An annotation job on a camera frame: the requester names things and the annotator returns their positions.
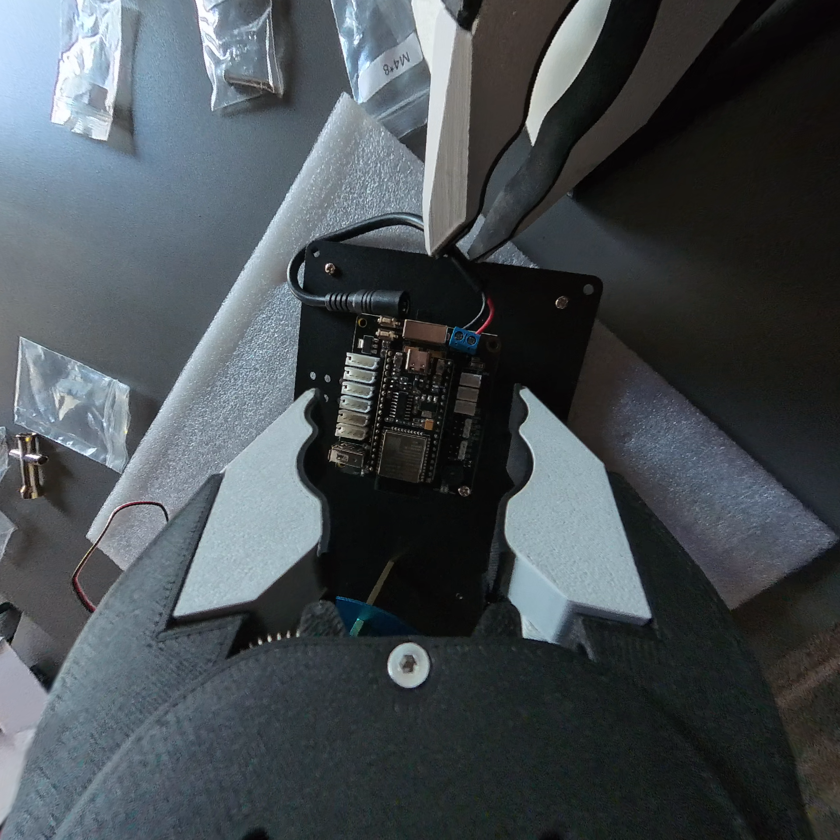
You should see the white foam sheet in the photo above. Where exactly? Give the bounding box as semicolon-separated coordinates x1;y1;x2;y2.
85;92;840;611

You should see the black power cable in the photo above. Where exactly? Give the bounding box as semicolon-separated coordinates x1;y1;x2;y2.
287;213;497;339

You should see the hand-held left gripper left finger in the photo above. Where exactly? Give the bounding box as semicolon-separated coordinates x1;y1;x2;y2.
171;388;331;626

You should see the black circuit board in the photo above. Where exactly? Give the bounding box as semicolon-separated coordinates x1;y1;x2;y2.
326;315;497;497

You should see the grey desk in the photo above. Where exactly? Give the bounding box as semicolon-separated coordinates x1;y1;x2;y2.
0;0;840;840

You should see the flat clear plastic bag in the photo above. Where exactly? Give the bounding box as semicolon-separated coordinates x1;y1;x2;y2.
13;336;132;473

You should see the metal cross wrench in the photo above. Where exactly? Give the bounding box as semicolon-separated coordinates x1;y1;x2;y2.
10;433;56;501

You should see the small clear parts bag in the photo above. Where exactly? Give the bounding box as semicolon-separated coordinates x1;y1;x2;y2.
196;0;287;111
51;0;140;144

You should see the clear bag with white label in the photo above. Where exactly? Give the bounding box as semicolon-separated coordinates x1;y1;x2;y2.
330;0;435;144

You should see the red black servo cable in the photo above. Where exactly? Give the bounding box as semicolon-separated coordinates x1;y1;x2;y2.
71;502;170;614

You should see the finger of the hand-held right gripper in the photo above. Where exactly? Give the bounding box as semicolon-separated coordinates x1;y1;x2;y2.
466;0;770;261
412;0;580;257

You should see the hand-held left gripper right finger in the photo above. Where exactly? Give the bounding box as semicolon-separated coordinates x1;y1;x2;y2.
500;386;654;645

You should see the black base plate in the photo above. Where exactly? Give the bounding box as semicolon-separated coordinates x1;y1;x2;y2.
293;239;603;637

